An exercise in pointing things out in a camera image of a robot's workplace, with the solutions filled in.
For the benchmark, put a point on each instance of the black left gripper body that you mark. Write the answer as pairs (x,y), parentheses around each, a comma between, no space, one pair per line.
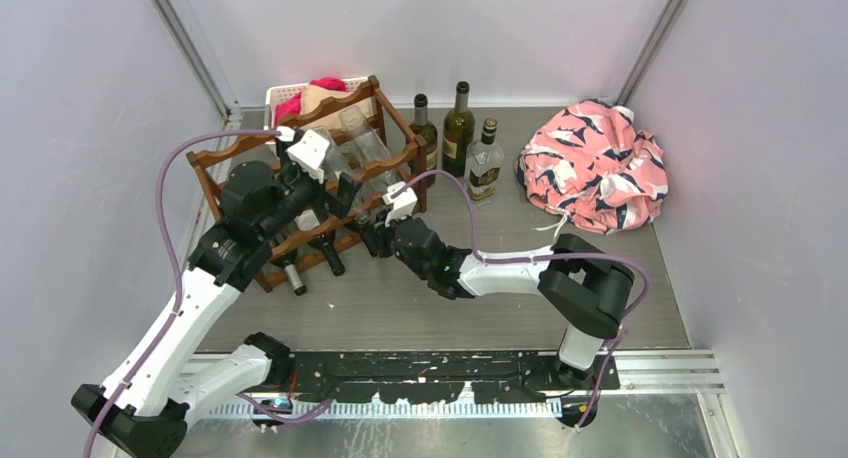
(297,191)

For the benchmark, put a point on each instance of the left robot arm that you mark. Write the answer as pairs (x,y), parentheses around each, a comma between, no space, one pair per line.
(144,408)

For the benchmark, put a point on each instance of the aluminium corner post left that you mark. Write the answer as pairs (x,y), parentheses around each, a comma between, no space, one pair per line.
(181,35)

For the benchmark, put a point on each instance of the dark green bottle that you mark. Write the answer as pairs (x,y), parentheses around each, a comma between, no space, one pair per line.
(421,125)
(458,129)

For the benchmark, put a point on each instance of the dark bottle cream label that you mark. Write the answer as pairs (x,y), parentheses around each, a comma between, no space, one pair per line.
(306,222)

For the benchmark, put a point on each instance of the clear bottle with dark cap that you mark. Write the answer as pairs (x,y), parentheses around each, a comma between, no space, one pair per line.
(484,158)

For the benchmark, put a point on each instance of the aluminium corner post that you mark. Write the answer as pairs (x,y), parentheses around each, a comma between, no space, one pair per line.
(661,29)
(181,35)

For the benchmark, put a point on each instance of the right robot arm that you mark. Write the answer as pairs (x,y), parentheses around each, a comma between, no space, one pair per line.
(585,286)

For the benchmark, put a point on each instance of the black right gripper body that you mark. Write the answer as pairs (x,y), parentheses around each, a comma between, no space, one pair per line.
(424,272)

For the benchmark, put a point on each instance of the red cloth in basket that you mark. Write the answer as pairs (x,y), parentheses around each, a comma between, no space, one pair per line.
(309,98)

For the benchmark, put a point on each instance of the aluminium corner post right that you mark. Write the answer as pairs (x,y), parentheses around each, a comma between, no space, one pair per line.
(661,29)

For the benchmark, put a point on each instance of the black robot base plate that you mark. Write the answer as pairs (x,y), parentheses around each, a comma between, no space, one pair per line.
(427,377)

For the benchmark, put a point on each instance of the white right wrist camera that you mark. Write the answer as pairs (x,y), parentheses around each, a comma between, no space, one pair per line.
(399,200)

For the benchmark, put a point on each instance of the dark green bottle far back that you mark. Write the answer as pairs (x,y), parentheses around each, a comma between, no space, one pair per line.
(458,129)

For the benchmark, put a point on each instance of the pink shark print cloth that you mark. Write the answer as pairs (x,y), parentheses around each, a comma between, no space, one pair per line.
(592,168)

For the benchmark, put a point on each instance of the dark green bottle far left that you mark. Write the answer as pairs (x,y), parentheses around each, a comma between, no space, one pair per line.
(421,125)

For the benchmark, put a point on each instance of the wooden wine rack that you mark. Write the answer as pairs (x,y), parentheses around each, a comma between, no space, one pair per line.
(213,169)

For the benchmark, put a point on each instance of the small clear glass bottle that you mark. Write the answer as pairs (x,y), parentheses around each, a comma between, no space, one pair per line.
(338,161)

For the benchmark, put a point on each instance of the aluminium frame rail front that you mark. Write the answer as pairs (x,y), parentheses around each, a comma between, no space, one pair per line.
(658,372)

